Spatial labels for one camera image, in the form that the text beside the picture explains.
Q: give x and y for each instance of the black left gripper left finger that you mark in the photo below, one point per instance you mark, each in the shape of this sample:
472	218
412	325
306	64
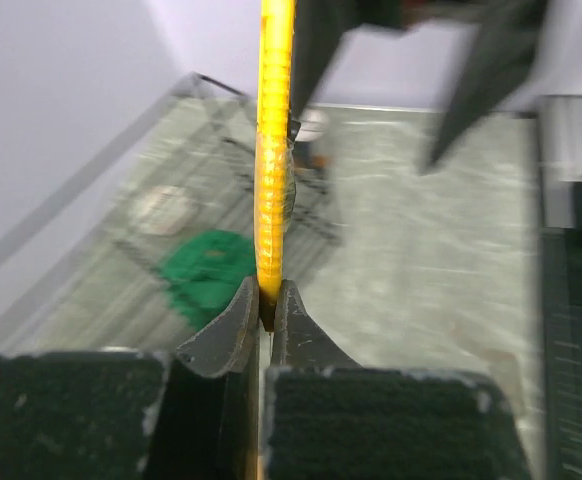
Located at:
210	407

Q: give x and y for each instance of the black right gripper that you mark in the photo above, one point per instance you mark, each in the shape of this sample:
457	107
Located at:
514	43

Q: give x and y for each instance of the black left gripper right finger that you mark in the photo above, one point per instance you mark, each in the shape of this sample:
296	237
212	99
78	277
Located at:
299	343

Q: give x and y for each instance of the yellow utility knife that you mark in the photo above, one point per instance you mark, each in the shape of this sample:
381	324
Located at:
274	75

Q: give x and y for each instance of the green lid jar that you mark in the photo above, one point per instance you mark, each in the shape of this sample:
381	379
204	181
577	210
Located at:
204	273

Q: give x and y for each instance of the silver top tin can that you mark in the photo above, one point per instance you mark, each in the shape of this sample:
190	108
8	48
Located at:
312	150

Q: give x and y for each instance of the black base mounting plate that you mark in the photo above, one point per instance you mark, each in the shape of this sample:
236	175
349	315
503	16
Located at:
559	134

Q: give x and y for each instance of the black wire basket rack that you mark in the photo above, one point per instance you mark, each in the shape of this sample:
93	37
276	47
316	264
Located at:
206	144

